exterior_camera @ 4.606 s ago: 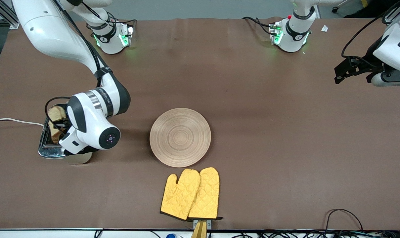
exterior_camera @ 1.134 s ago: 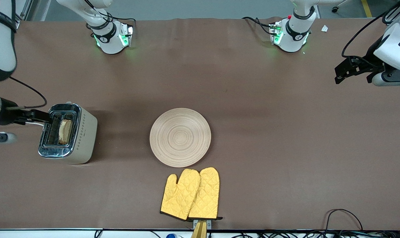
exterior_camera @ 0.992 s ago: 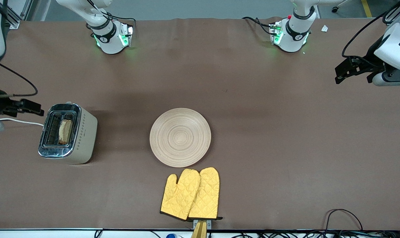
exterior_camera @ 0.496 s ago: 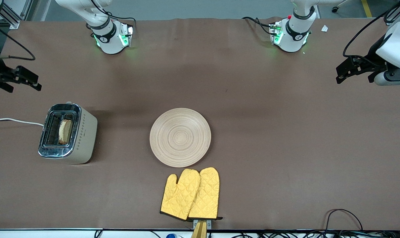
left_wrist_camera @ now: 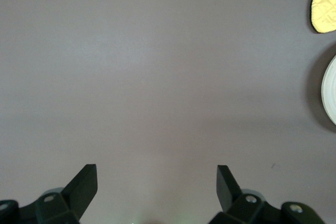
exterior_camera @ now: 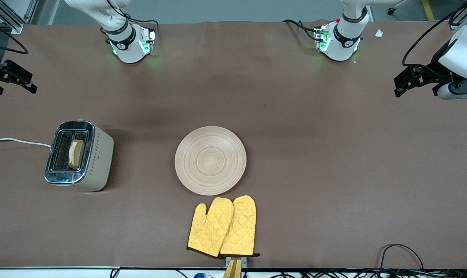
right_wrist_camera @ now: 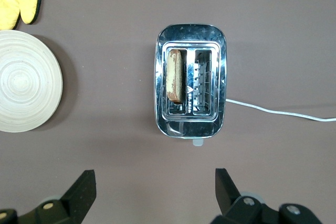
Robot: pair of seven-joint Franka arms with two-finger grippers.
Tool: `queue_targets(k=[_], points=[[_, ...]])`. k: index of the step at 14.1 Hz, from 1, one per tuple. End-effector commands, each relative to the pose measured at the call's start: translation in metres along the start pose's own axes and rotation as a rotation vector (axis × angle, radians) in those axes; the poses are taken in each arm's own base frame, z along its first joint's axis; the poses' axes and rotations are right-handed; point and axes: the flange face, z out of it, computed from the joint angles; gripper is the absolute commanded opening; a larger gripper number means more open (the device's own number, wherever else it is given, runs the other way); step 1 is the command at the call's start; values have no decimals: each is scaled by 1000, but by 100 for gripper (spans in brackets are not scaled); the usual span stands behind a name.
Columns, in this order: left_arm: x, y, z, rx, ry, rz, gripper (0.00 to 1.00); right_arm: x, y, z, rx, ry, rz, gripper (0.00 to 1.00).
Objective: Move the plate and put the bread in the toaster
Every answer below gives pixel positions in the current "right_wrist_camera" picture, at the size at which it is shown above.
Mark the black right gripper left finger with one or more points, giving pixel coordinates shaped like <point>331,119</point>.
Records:
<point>68,208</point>

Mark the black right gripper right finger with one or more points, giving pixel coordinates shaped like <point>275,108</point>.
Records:
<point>236,208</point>

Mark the round wooden plate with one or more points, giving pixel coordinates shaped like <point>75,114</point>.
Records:
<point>23,82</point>

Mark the brown bread slice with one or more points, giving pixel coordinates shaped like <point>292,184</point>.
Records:
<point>174,74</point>

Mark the chrome and beige toaster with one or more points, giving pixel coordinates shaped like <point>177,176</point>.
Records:
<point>191,127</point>

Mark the brown table cover sheet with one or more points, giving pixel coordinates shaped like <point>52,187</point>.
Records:
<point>118,11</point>

